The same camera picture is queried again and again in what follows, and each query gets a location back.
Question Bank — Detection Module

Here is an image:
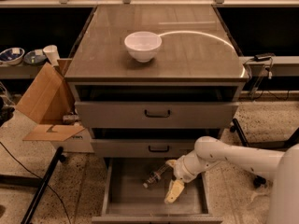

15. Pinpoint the white ceramic bowl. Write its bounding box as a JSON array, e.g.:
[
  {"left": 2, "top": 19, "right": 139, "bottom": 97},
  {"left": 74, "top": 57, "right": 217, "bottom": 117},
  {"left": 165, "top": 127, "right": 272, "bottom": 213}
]
[{"left": 124, "top": 31, "right": 162, "bottom": 63}]

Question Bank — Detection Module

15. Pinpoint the black left stand leg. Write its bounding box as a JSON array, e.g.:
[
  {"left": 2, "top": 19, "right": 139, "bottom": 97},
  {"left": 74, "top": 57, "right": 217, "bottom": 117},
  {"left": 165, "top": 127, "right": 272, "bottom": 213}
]
[{"left": 21, "top": 147, "right": 64, "bottom": 224}]

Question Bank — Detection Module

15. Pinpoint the white paper cup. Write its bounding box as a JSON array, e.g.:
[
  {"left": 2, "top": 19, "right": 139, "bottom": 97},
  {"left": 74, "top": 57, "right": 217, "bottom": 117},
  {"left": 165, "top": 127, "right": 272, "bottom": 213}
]
[{"left": 43, "top": 45, "right": 60, "bottom": 65}]

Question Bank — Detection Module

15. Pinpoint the clear plastic water bottle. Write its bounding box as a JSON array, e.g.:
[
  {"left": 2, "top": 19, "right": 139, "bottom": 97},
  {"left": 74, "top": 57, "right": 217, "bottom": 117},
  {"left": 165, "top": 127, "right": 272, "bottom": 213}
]
[{"left": 143, "top": 164, "right": 170, "bottom": 189}]

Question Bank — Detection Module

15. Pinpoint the grey middle drawer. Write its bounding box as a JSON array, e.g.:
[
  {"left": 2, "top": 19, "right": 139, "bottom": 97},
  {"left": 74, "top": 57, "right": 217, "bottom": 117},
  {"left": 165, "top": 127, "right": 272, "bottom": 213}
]
[{"left": 91, "top": 128, "right": 221, "bottom": 158}]

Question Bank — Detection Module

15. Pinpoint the blue patterned plate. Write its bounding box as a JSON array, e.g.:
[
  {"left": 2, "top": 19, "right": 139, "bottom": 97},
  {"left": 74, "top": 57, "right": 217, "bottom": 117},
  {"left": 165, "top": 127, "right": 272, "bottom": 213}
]
[{"left": 23, "top": 49, "right": 47, "bottom": 66}]

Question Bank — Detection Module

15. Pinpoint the black floor cable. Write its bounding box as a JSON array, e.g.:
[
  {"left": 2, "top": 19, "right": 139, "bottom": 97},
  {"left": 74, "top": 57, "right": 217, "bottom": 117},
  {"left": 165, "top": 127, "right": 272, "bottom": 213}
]
[{"left": 0, "top": 140, "right": 73, "bottom": 224}]

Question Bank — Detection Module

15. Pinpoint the grey drawer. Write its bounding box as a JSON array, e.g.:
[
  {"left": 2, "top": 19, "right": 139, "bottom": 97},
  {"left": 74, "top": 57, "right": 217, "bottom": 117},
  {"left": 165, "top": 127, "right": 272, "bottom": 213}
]
[
  {"left": 91, "top": 128, "right": 221, "bottom": 158},
  {"left": 76, "top": 85, "right": 238, "bottom": 129},
  {"left": 92, "top": 158, "right": 222, "bottom": 224}
]

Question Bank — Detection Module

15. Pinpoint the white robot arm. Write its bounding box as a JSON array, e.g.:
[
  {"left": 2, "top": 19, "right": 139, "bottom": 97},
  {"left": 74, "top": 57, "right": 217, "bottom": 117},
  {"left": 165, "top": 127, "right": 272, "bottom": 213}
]
[{"left": 164, "top": 136, "right": 299, "bottom": 224}]

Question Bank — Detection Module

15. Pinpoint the grey top drawer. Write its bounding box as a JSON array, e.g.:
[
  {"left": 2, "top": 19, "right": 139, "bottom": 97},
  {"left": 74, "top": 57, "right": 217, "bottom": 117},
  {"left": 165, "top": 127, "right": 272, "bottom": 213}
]
[{"left": 76, "top": 85, "right": 238, "bottom": 129}]

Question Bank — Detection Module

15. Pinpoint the black right stand leg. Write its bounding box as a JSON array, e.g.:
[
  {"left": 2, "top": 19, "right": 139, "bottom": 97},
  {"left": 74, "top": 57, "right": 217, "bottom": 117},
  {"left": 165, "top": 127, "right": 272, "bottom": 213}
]
[{"left": 230, "top": 118, "right": 266, "bottom": 188}]

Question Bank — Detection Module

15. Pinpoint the grey drawer cabinet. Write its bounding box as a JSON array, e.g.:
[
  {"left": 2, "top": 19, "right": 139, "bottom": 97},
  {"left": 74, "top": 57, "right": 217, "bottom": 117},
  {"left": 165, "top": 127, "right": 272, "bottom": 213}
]
[{"left": 64, "top": 4, "right": 250, "bottom": 170}]

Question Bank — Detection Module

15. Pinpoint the grey bottom drawer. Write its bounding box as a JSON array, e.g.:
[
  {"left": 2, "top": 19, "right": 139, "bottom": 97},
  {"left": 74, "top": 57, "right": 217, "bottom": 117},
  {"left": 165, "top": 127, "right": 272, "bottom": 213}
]
[{"left": 92, "top": 158, "right": 222, "bottom": 224}]

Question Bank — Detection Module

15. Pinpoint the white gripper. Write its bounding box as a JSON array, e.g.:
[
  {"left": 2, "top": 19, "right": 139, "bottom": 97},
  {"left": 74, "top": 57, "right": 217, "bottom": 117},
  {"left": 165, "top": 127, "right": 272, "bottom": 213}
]
[{"left": 164, "top": 151, "right": 206, "bottom": 204}]

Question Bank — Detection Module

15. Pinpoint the black power adapter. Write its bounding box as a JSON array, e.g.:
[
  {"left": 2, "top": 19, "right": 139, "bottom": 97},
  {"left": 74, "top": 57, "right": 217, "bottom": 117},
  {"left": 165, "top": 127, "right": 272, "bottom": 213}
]
[{"left": 254, "top": 52, "right": 275, "bottom": 62}]

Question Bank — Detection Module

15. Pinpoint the blue patterned bowl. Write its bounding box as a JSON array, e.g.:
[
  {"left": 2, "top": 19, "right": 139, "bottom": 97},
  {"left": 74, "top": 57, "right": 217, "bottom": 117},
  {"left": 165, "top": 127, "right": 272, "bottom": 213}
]
[{"left": 0, "top": 48, "right": 25, "bottom": 65}]

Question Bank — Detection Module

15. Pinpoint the black stand leg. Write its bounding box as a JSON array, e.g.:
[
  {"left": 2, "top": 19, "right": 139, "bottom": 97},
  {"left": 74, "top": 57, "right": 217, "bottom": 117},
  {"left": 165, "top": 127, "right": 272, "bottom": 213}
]
[
  {"left": 21, "top": 147, "right": 64, "bottom": 224},
  {"left": 230, "top": 118, "right": 266, "bottom": 188}
]

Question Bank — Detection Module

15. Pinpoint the white box under cardboard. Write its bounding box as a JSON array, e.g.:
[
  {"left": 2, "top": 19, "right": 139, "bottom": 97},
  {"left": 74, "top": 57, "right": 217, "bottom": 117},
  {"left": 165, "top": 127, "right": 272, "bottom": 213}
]
[{"left": 51, "top": 130, "right": 93, "bottom": 153}]

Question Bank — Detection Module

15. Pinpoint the brown cardboard box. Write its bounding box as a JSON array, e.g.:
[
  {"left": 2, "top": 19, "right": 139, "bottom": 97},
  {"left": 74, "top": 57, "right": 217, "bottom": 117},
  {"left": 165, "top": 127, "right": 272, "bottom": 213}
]
[{"left": 16, "top": 63, "right": 84, "bottom": 142}]

